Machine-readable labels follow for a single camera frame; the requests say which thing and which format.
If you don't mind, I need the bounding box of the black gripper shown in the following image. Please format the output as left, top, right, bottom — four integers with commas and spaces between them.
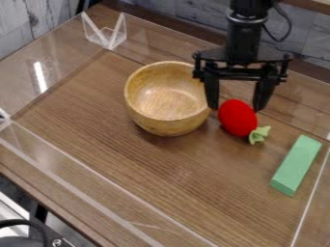
193, 45, 293, 112

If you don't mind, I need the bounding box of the red plush fruit green leaf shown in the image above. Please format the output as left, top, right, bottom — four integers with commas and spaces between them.
218, 99, 271, 145

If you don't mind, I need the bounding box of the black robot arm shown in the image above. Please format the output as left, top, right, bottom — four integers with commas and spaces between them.
193, 0, 293, 112

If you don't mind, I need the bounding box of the wooden bowl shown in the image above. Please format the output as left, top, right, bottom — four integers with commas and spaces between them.
124, 61, 210, 136

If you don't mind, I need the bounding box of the green rectangular block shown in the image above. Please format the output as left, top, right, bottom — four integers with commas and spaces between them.
270, 135, 322, 197

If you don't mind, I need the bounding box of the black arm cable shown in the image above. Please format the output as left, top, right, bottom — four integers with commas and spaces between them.
262, 3, 294, 43

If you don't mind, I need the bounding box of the clear acrylic corner bracket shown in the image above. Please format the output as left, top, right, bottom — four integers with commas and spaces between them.
82, 12, 127, 50

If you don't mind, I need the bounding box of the black table leg bracket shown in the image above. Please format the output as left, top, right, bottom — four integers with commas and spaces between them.
27, 199, 88, 247

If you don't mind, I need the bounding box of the black cable bottom left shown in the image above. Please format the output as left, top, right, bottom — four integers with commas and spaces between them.
0, 218, 50, 247

